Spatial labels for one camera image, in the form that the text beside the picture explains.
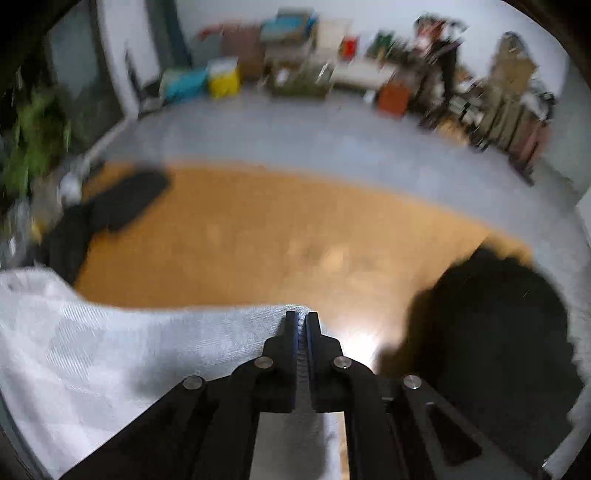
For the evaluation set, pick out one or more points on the black fleece garment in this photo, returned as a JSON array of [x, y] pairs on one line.
[[485, 332]]

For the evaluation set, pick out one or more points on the black metal frame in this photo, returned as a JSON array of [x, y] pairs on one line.
[[448, 60]]

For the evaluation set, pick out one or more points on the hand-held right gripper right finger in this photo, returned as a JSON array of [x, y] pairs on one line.
[[310, 337]]

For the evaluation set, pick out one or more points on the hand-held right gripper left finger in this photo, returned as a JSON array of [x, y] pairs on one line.
[[292, 337]]

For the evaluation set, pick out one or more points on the glass window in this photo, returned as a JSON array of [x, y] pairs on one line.
[[78, 60]]

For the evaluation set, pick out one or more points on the olive suitcase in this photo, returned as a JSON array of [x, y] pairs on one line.
[[501, 120]]

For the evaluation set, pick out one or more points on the cardboard box with circles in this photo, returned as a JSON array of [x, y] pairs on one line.
[[512, 64]]

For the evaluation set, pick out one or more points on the orange bag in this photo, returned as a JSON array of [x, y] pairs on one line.
[[395, 98]]

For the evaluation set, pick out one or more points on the teal grey curtain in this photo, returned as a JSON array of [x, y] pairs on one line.
[[171, 32]]

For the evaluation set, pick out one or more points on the pile of cardboard boxes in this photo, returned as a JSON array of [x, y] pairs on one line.
[[249, 50]]

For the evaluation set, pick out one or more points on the olive green crate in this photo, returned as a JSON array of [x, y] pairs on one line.
[[300, 81]]

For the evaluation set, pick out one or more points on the yellow bag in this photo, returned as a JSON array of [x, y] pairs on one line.
[[224, 79]]

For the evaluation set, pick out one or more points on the low white cabinet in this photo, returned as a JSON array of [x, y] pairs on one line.
[[364, 74]]

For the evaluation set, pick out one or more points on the green leafy plant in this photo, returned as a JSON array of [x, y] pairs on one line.
[[37, 134]]

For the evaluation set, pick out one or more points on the black jacket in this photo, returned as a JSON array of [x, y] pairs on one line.
[[124, 198]]

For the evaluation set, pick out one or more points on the teal bag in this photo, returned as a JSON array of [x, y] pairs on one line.
[[184, 85]]

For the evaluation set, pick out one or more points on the grey checked knit sweater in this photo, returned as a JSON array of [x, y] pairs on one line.
[[115, 360]]

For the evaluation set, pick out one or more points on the red box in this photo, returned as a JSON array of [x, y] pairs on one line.
[[349, 48]]

